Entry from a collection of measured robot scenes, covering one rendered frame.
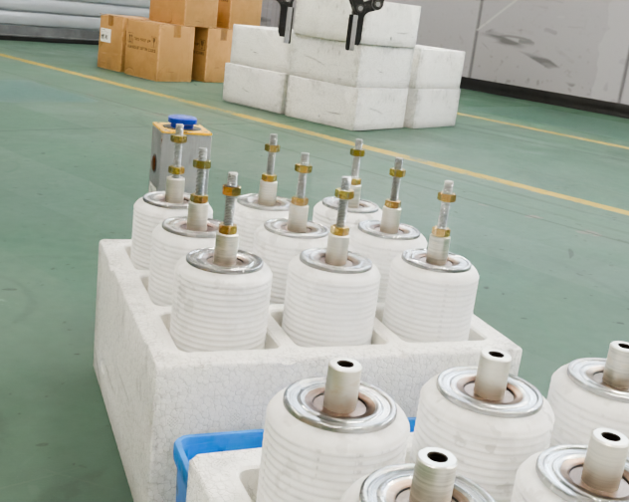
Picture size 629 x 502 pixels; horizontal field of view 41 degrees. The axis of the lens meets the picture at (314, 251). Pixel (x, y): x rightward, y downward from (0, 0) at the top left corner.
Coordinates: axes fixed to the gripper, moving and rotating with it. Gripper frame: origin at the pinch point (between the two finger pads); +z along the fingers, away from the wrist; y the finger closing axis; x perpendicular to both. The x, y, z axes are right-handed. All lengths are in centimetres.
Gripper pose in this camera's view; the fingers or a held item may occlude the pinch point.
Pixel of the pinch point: (318, 34)
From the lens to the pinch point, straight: 94.8
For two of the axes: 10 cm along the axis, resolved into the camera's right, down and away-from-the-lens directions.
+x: -1.0, -2.9, 9.5
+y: 9.9, 0.8, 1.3
